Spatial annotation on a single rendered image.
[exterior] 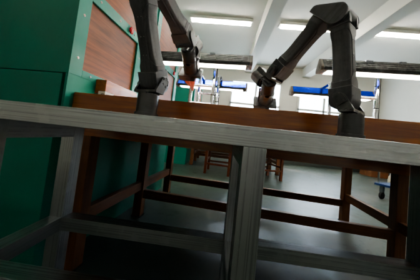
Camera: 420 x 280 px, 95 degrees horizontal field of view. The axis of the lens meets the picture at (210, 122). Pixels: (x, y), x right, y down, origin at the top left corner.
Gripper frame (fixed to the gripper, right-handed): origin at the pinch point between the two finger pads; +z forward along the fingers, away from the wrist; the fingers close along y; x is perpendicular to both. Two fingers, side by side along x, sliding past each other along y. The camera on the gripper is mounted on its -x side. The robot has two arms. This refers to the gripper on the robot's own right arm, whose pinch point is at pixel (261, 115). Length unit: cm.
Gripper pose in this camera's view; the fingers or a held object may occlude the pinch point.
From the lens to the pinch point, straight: 98.0
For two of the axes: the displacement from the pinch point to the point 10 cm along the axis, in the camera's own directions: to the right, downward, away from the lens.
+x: -1.8, 7.2, -6.7
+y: -9.8, -1.1, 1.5
